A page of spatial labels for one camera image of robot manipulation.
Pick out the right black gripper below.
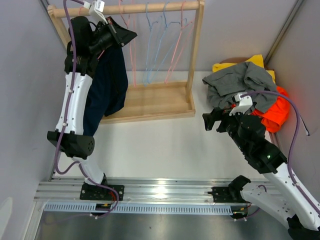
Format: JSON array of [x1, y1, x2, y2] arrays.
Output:
[[202, 106, 249, 153]]

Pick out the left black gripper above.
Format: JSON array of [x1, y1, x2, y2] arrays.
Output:
[[88, 16, 137, 55]]

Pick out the blue hanger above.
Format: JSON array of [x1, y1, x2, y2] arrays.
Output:
[[150, 1, 181, 83], [143, 2, 163, 87]]

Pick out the pink hanger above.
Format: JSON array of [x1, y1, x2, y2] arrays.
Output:
[[79, 16, 107, 59], [120, 12, 137, 88], [164, 0, 194, 84]]

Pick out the grey shorts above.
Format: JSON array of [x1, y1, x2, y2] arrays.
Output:
[[202, 62, 277, 109]]

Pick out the navy blue shorts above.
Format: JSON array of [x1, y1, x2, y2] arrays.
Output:
[[83, 46, 128, 136]]

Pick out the orange shorts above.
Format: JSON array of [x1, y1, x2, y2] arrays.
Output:
[[251, 96, 291, 133]]

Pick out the yellow shorts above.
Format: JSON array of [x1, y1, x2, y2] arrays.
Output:
[[212, 54, 276, 83]]

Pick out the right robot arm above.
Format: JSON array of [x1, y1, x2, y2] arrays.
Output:
[[202, 108, 320, 240]]

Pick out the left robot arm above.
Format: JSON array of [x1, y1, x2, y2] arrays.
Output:
[[47, 16, 137, 200]]

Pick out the wooden clothes rack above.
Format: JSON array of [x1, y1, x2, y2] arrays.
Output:
[[47, 0, 206, 124]]

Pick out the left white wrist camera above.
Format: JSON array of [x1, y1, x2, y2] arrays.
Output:
[[83, 0, 108, 25]]

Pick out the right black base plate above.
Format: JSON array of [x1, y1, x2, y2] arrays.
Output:
[[207, 186, 243, 203]]

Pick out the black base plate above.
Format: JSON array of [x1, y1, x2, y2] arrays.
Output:
[[207, 186, 243, 203], [79, 183, 125, 201]]

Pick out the slotted grey cable duct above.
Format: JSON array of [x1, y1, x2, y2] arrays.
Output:
[[44, 202, 233, 216]]

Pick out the aluminium mounting rail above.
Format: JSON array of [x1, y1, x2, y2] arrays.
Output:
[[32, 177, 307, 207]]

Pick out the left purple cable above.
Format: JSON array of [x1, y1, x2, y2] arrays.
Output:
[[53, 0, 91, 176]]

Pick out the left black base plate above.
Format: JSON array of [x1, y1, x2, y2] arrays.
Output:
[[79, 183, 125, 201]]

